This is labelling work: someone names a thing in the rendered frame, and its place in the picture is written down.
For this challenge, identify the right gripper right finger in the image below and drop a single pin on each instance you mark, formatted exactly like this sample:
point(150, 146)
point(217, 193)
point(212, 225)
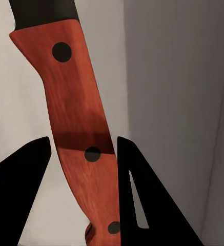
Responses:
point(167, 225)

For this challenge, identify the parer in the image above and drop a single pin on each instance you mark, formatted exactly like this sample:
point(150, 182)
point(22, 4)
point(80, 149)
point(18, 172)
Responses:
point(49, 34)

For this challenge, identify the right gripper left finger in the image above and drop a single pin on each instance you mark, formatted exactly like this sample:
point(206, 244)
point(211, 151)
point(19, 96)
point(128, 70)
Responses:
point(20, 177)

